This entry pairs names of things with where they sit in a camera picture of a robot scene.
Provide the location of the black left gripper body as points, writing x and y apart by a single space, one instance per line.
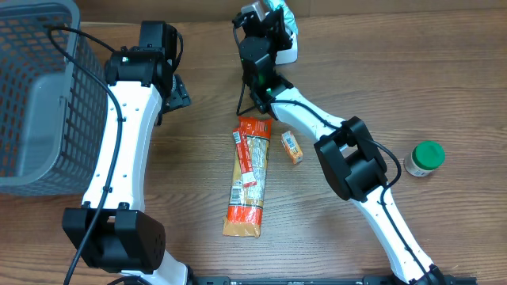
179 95

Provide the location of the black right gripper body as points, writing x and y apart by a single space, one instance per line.
278 30

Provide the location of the teal snack packet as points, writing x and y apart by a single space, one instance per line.
289 17

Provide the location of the small orange box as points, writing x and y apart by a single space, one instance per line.
292 147

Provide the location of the long orange noodle package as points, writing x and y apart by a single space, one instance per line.
246 202

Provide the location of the green lid white jar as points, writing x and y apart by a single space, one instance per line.
424 158

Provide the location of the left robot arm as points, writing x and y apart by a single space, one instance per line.
111 230

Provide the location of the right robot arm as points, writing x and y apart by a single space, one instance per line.
351 160

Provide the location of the white barcode scanner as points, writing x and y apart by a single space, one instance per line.
289 55

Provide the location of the grey plastic mesh basket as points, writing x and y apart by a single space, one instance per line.
52 114

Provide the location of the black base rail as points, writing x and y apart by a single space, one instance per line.
224 280

